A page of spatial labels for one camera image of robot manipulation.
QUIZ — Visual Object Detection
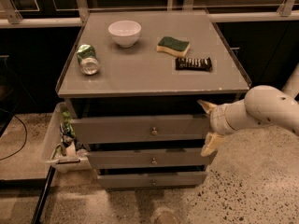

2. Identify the grey middle drawer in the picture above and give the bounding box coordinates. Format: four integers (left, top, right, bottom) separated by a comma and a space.
87, 148, 216, 169

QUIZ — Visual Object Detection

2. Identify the grey bottom drawer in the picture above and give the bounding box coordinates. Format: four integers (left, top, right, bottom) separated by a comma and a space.
97, 172, 207, 189

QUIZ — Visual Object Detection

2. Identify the metal railing frame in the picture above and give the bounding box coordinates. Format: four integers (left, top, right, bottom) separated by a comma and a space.
0, 0, 299, 28

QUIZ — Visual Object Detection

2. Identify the black snack bar wrapper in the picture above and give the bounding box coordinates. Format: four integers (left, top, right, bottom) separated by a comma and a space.
175, 58, 212, 72

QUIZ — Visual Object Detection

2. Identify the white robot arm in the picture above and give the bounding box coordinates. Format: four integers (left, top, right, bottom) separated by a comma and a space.
198, 64, 299, 157

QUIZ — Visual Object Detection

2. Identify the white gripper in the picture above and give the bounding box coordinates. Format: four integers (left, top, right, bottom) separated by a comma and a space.
197, 100, 235, 157

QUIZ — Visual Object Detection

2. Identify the grey top drawer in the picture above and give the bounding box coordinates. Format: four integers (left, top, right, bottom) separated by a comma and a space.
71, 115, 210, 145

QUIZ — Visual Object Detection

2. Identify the white ceramic bowl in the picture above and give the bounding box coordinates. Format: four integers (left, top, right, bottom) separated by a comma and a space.
108, 21, 141, 48

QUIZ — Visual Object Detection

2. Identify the grey drawer cabinet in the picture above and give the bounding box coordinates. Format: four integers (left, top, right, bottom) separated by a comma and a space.
56, 11, 250, 177

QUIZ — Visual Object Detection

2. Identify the green yellow sponge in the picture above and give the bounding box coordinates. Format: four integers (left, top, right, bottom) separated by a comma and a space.
156, 36, 190, 57

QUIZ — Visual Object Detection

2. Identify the black metal bar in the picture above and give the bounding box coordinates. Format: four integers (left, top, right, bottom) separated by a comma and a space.
31, 166, 56, 224

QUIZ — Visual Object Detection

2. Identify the black cable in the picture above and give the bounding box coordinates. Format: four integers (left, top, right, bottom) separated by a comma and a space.
0, 108, 28, 162

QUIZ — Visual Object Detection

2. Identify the green soda can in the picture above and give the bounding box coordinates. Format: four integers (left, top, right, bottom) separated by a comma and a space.
76, 44, 99, 76

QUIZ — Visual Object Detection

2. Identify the green snack bag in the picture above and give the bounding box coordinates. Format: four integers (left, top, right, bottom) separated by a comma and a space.
60, 110, 76, 138

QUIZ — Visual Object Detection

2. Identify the grey drawer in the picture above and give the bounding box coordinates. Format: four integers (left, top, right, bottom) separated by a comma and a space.
97, 172, 207, 189
87, 148, 216, 169
71, 115, 210, 145

